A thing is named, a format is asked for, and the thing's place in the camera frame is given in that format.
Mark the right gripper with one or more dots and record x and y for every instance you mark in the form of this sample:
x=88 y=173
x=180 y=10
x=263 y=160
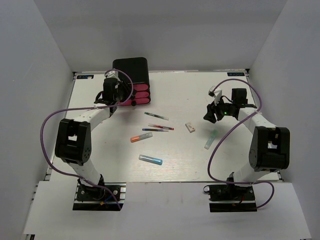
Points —
x=212 y=109

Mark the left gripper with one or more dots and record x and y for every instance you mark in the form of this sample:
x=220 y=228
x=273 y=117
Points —
x=123 y=85

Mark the green highlighter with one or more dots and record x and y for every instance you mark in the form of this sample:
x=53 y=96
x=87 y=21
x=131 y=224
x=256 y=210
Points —
x=211 y=139

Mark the pink top drawer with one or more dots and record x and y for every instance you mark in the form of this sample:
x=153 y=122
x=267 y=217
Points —
x=141 y=87

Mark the pink drawer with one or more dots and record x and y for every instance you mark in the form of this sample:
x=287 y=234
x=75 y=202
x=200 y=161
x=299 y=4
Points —
x=136 y=101
x=141 y=94
x=141 y=87

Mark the white eraser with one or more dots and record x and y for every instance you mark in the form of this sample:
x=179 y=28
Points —
x=190 y=127

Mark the orange highlighter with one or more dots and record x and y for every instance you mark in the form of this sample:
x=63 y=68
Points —
x=141 y=137

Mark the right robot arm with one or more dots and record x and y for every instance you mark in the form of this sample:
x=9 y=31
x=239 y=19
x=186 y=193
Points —
x=269 y=151

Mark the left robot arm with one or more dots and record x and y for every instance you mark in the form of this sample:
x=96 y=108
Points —
x=74 y=138

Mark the pink middle drawer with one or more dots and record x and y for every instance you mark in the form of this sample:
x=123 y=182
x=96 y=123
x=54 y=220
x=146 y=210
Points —
x=141 y=94

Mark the black drawer cabinet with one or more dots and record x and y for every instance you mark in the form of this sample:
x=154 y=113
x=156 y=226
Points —
x=136 y=68

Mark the pink bottom drawer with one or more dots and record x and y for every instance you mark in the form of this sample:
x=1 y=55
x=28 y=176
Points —
x=136 y=101

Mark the green pen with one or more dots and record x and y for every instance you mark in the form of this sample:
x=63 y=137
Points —
x=156 y=116

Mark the red pen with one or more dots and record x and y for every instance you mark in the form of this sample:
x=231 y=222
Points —
x=160 y=127

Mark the blue pen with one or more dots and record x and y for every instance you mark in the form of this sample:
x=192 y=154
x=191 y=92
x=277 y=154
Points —
x=155 y=130

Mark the blue highlighter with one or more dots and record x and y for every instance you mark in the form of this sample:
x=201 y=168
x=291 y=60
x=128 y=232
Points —
x=150 y=159

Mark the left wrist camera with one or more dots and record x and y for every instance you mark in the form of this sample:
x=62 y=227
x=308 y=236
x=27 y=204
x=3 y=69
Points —
x=111 y=74

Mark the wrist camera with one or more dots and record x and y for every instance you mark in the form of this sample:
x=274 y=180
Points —
x=215 y=93
x=111 y=74

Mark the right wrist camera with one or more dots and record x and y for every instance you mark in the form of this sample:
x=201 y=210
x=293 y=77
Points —
x=215 y=93

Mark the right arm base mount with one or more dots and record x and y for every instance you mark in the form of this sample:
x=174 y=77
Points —
x=229 y=198

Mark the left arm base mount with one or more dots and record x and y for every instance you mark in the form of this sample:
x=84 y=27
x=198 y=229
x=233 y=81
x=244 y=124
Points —
x=87 y=199

